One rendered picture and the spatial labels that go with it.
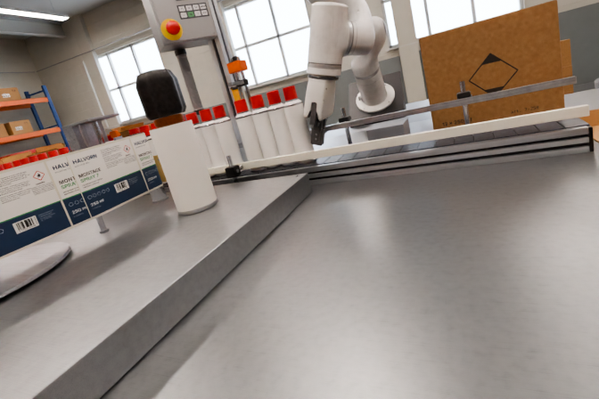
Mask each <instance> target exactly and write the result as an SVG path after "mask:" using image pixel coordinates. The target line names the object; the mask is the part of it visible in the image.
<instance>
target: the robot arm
mask: <svg viewBox="0 0 599 399"><path fill-rule="evenodd" d="M308 1H309V2H310V3H311V4H312V6H311V18H310V30H309V42H308V65H307V73H309V74H311V75H308V77H309V80H308V87H307V92H306V99H305V106H304V118H310V122H309V124H310V125H311V129H312V132H311V142H310V143H311V144H314V145H319V146H322V145H323V144H324V135H325V130H324V129H325V128H326V122H327V119H328V117H330V116H331V115H332V113H333V107H334V97H335V80H339V77H336V76H340V75H341V71H342V68H341V67H342V59H343V57H346V56H350V55H354V56H355V57H354V59H353V60H352V62H351V68H352V71H353V74H354V77H355V80H356V82H357V86H358V89H359V92H360V93H359V94H358V95H357V99H356V103H357V106H358V108H359V109H360V110H362V111H363V112H367V113H375V112H378V111H381V110H384V109H386V108H387V107H389V106H390V105H391V103H392V102H393V100H394V98H395V92H394V89H393V88H392V86H391V85H388V84H385V83H384V81H383V78H382V72H381V69H380V65H379V62H378V54H379V52H380V51H381V49H382V47H383V45H384V43H385V40H386V37H387V28H386V25H385V22H384V21H383V20H382V19H381V18H380V17H377V16H371V13H370V10H369V8H368V5H367V3H366V1H365V0H308Z"/></svg>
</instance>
